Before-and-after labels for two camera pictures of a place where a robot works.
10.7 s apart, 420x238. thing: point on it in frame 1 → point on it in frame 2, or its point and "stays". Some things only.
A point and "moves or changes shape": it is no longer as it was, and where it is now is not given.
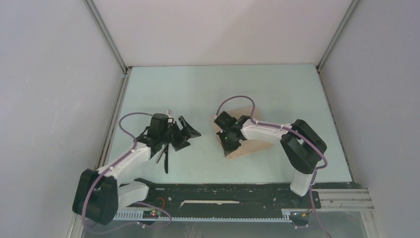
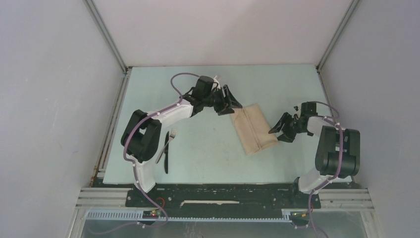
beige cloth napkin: (249, 146) moves or changes shape
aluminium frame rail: (357, 199) stays
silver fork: (164, 146) stays
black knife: (166, 158) stays
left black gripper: (189, 132) → (224, 108)
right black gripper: (228, 148) → (288, 137)
